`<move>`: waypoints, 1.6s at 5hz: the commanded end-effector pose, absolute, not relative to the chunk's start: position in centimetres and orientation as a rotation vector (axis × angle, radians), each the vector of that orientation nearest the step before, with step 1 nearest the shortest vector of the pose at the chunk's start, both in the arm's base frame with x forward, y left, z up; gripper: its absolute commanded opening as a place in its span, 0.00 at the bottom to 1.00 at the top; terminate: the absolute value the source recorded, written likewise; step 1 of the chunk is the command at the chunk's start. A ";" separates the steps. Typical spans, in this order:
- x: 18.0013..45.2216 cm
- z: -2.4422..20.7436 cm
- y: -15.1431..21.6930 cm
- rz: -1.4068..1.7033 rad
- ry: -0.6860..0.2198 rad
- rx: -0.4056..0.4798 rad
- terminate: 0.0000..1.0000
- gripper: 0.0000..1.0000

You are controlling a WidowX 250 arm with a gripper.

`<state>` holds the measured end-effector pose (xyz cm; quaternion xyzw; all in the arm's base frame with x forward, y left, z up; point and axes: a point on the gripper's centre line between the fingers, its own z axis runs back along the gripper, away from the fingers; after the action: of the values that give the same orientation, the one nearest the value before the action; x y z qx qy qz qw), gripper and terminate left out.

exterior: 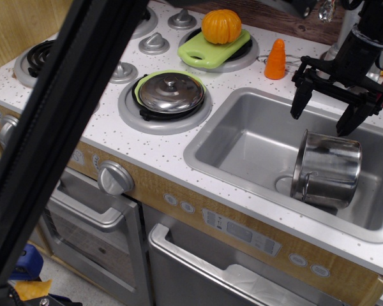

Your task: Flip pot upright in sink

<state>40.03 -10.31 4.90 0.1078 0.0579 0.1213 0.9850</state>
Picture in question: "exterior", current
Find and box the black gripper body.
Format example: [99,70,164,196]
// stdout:
[296,25,383,110]

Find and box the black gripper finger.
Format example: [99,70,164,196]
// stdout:
[290,72,314,119]
[336,105,371,136]

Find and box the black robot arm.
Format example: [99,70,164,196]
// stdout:
[290,1,383,136]

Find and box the stainless steel pot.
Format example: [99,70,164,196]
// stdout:
[290,130,363,210]

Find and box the grey toy sink basin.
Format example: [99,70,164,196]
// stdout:
[184,88,383,243]

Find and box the steel pot lid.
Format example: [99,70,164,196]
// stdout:
[138,72,206,114]

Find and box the orange toy carrot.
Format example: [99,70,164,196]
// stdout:
[264,39,286,80]

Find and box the back right stove burner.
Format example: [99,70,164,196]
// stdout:
[179,29,259,73]

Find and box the stove burner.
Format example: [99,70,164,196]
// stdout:
[13,40,55,88]
[179,29,259,73]
[117,78,213,135]
[131,7,158,40]

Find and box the grey toy faucet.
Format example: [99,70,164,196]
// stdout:
[320,0,383,84]

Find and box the orange toy pumpkin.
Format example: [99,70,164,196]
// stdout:
[201,9,242,45]

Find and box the green toy cutting board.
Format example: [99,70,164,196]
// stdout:
[177,30,250,69]

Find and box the grey stove knob back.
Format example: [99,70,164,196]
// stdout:
[167,8,197,30]

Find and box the grey stove knob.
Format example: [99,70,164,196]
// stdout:
[139,33,170,55]
[167,8,197,30]
[109,61,138,84]

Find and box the grey stove knob middle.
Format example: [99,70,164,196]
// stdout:
[139,33,170,55]

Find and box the green plate under lid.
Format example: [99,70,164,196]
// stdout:
[133,69,207,106]

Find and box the back left stove burner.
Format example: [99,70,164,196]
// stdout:
[131,7,158,40]

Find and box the front right stove burner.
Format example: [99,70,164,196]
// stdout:
[117,78,213,135]

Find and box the grey stove knob front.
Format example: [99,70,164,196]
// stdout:
[109,61,138,84]

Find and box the silver oven dial right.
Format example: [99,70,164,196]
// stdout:
[97,161,135,196]

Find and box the silver oven dial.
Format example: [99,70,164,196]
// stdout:
[97,161,135,196]
[0,115,19,148]

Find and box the toy dishwasher door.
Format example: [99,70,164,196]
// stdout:
[148,223,343,305]

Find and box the toy oven door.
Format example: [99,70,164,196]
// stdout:
[40,168,153,305]

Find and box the front left stove burner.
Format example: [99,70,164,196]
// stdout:
[13,40,55,88]

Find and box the silver oven dial left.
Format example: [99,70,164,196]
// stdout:
[0,115,19,148]

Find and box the blue clamp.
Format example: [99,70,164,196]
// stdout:
[8,244,44,281]

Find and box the yellow cloth scrap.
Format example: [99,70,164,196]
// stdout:
[14,279,52,302]

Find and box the black aluminium frame bar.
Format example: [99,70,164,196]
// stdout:
[0,1,147,288]

